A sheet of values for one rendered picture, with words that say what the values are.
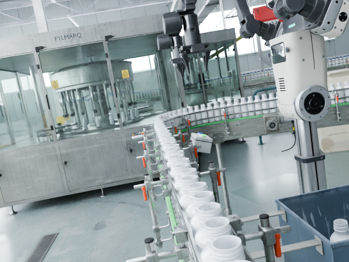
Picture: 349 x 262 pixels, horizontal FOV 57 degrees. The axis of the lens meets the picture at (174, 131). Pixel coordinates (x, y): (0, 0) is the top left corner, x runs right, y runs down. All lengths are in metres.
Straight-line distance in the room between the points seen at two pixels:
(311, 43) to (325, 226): 0.74
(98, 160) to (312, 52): 3.61
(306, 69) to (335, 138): 3.91
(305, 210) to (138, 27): 3.76
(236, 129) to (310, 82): 1.46
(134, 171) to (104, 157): 0.46
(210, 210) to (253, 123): 2.35
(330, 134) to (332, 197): 4.16
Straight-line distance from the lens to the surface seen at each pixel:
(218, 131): 2.87
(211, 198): 0.57
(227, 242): 0.43
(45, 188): 4.87
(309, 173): 1.62
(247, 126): 2.87
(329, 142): 5.35
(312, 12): 1.36
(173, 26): 1.18
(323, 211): 1.19
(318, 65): 1.51
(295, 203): 1.13
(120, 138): 4.54
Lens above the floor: 1.36
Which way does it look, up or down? 8 degrees down
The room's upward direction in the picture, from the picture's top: 10 degrees counter-clockwise
